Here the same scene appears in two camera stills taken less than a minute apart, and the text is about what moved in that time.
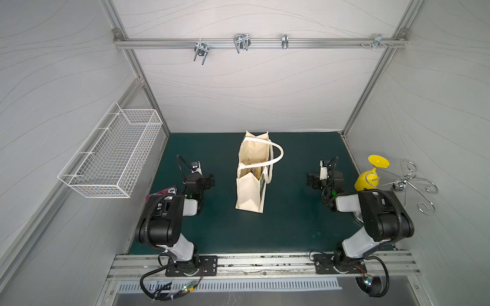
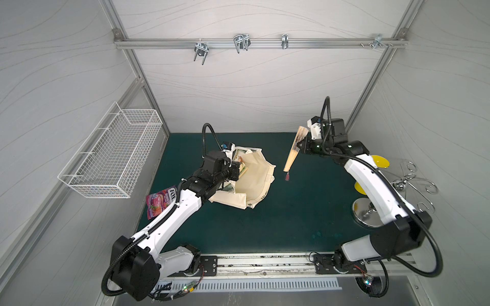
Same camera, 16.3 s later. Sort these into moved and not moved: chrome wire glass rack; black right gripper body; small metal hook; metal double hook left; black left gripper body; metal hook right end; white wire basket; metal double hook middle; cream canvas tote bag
Moved: cream canvas tote bag; black right gripper body; black left gripper body
Not moved: metal hook right end; white wire basket; chrome wire glass rack; metal double hook middle; metal double hook left; small metal hook
